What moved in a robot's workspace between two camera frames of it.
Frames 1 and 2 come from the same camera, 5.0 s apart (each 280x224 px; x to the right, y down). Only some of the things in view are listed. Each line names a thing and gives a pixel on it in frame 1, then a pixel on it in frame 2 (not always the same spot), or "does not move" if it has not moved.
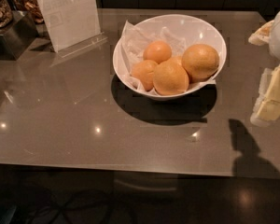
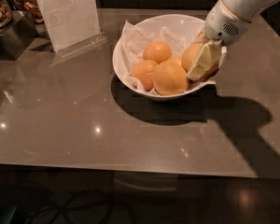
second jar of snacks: [25, 0] does not move
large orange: [201, 61] does not move
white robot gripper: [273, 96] → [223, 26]
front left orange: [144, 72] does not move
